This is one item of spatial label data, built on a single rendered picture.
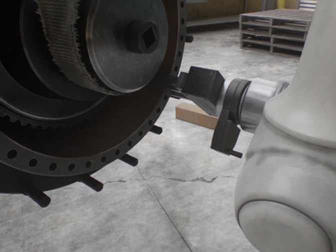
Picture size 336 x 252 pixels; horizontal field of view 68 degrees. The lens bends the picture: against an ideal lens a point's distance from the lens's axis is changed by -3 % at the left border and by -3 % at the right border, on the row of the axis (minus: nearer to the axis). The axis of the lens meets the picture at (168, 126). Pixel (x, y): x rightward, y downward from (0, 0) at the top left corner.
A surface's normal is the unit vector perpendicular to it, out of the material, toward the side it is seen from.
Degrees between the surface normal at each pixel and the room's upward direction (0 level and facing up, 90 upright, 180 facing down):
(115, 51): 90
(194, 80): 50
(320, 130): 36
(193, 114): 90
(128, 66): 90
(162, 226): 0
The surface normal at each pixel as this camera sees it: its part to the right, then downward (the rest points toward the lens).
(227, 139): 0.80, 0.27
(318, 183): -0.12, -0.45
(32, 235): -0.04, -0.87
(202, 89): -0.48, -0.24
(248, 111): -0.59, 0.18
